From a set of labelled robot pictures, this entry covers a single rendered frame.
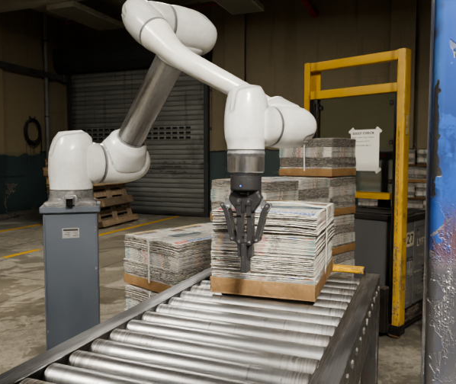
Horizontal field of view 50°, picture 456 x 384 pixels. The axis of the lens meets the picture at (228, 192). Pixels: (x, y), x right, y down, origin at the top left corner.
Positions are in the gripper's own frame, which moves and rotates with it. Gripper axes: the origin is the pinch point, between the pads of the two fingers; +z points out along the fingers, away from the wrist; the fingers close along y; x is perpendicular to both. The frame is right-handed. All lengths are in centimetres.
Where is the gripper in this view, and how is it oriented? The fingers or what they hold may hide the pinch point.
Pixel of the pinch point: (245, 257)
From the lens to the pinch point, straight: 119.7
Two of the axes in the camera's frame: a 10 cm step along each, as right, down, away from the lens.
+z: 0.0, 10.0, 0.7
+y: -9.3, -0.3, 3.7
